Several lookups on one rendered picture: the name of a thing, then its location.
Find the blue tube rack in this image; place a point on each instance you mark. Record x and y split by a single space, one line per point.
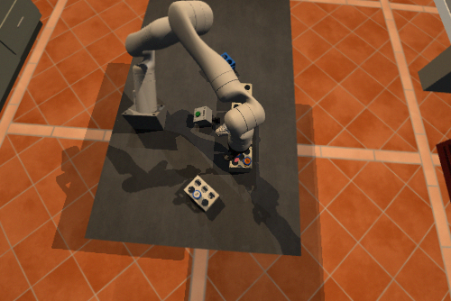
229 60

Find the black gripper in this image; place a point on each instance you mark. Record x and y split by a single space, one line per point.
231 155

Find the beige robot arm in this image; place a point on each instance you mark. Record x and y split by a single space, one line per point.
188 20

